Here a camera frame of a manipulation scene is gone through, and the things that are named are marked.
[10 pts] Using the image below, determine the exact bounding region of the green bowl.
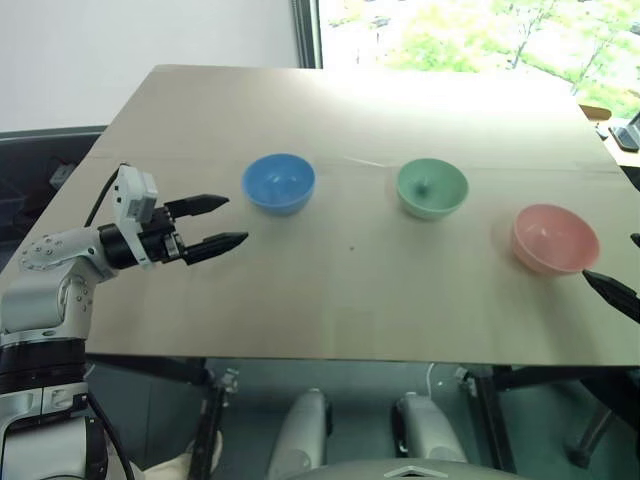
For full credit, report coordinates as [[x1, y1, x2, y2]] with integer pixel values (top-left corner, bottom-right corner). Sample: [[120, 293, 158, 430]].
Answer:
[[395, 157, 470, 222]]

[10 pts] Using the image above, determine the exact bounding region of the blue bowl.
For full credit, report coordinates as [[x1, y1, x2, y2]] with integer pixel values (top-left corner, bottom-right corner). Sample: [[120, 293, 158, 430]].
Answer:
[[241, 152, 317, 218]]

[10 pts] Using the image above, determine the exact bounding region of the silver left robot leg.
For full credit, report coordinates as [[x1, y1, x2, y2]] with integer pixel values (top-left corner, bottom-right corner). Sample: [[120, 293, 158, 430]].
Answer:
[[266, 387, 335, 480]]

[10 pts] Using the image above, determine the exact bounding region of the grey robot torso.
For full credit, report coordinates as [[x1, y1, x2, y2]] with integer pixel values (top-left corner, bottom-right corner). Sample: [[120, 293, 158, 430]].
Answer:
[[297, 456, 517, 480]]

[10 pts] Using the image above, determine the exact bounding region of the black table leg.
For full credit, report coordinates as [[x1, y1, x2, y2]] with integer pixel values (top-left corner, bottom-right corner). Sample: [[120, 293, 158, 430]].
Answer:
[[455, 366, 518, 474], [188, 368, 239, 480]]

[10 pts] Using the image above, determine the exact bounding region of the dark window frame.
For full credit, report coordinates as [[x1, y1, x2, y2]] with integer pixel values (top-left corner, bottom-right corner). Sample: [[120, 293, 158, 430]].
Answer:
[[291, 0, 325, 70]]

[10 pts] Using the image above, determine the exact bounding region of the black table foot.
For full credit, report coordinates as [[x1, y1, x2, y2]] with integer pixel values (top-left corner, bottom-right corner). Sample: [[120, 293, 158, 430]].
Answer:
[[563, 408, 615, 470]]

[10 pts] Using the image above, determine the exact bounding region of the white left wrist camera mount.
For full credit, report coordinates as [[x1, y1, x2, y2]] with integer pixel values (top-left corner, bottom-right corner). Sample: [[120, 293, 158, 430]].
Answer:
[[111, 164, 161, 272]]

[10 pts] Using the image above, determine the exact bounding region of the brown cardboard box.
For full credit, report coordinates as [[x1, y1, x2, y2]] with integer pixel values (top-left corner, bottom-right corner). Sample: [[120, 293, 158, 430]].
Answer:
[[578, 103, 613, 122]]

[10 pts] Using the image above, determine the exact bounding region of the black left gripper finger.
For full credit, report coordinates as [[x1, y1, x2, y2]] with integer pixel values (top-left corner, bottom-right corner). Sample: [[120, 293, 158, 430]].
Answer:
[[166, 194, 231, 220], [183, 231, 250, 267]]

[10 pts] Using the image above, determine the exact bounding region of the silver right robot leg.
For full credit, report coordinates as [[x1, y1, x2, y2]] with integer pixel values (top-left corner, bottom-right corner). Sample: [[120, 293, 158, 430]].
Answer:
[[390, 392, 470, 465]]

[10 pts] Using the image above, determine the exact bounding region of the black desk device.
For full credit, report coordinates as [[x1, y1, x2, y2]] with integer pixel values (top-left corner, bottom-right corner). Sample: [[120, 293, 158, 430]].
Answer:
[[606, 111, 640, 154]]

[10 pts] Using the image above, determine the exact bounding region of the silver robot leg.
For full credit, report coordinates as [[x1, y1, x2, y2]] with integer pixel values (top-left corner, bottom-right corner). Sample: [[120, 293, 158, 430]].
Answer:
[[266, 387, 335, 480], [390, 392, 470, 465]]

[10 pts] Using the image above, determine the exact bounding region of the red bowl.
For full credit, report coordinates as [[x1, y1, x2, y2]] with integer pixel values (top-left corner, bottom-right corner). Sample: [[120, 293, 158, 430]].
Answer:
[[510, 202, 601, 277]]

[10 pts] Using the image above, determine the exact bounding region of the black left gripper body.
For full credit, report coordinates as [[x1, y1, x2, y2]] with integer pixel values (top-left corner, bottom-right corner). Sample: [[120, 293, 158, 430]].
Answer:
[[138, 204, 189, 265]]

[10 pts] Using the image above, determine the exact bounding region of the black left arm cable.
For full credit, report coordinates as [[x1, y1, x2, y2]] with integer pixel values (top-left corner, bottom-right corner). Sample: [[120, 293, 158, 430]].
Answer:
[[83, 162, 132, 229]]

